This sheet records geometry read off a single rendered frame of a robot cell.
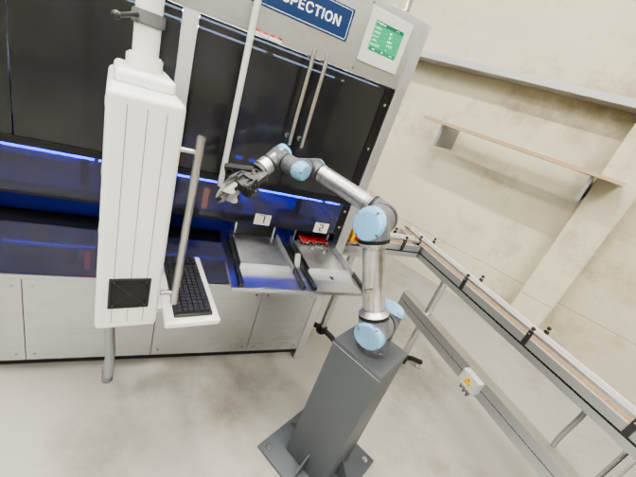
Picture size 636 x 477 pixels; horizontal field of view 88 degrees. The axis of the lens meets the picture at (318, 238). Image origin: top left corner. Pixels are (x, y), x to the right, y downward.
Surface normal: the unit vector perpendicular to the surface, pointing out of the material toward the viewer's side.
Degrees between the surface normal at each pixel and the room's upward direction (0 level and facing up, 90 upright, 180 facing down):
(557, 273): 90
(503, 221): 90
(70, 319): 90
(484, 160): 90
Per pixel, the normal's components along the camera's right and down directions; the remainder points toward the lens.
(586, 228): -0.62, 0.13
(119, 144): 0.45, 0.50
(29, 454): 0.31, -0.86
